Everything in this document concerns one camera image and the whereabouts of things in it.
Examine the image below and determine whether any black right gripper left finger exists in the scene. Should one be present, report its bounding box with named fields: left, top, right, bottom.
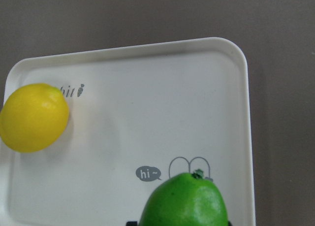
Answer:
left=126, top=221, right=138, bottom=226

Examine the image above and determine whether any green lime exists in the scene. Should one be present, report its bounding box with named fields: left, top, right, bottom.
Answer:
left=139, top=169, right=231, bottom=226

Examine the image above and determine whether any yellow lemon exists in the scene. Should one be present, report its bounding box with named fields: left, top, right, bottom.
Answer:
left=0, top=83, right=69, bottom=153

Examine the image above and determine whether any cream serving tray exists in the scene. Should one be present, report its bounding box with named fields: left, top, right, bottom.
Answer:
left=0, top=37, right=255, bottom=226

